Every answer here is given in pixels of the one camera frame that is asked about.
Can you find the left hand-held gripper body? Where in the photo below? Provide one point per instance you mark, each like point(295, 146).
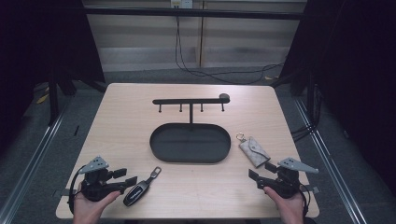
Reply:
point(93, 186)

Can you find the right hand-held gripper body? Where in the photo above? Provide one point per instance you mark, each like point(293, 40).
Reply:
point(286, 183)

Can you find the black car key fob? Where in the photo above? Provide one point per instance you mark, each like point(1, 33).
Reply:
point(137, 191)

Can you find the black key holder stand tray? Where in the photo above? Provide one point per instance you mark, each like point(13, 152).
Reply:
point(190, 144)

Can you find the person's left hand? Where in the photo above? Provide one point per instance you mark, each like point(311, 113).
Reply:
point(88, 210)

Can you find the person's right hand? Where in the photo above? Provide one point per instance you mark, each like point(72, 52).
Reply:
point(291, 208)

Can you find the grey tape piece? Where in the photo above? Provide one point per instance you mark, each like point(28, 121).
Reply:
point(67, 192)
point(311, 189)

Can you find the black stand leg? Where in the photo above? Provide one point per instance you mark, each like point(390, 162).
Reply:
point(53, 99)

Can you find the yellow scrap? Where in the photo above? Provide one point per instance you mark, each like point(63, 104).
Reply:
point(42, 98)

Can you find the black curtain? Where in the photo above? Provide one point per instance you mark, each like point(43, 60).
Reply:
point(40, 40)
point(355, 77)

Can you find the black horizontal metal bar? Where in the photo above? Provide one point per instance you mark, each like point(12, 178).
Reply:
point(193, 13)

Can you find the metal floor rail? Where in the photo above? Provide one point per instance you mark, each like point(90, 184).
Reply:
point(29, 168)
point(330, 155)

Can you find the white wall outlet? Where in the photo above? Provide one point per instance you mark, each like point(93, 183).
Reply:
point(182, 3)

